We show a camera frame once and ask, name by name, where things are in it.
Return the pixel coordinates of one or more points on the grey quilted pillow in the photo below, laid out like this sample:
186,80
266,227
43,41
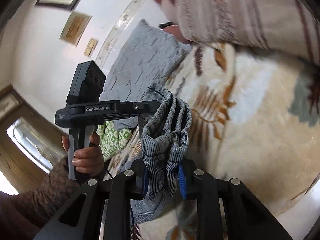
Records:
149,55

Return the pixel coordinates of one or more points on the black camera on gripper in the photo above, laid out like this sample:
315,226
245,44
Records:
87,84

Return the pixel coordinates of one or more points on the green white patterned quilt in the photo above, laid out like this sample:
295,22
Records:
112,141

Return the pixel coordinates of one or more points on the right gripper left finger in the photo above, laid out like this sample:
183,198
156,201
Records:
100,208

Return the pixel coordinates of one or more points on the striped beige brown pillow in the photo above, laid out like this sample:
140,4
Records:
291,26

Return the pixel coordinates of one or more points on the medium framed picture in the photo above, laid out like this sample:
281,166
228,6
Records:
75,27

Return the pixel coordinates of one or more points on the wooden door frame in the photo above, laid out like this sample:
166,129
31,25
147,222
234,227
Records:
30,145

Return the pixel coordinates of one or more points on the small framed picture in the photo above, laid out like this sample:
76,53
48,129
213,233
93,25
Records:
92,44

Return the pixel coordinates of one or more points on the floral beige fleece blanket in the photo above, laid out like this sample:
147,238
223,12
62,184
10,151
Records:
256,118

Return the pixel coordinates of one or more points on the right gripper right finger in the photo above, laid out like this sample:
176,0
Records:
226,209

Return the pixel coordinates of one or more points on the person's left forearm sleeve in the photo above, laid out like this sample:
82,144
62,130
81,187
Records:
25,214

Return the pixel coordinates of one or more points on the person's left hand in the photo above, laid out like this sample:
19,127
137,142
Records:
88,162

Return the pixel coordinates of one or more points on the grey denim pants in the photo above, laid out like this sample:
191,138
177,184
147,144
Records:
164,138

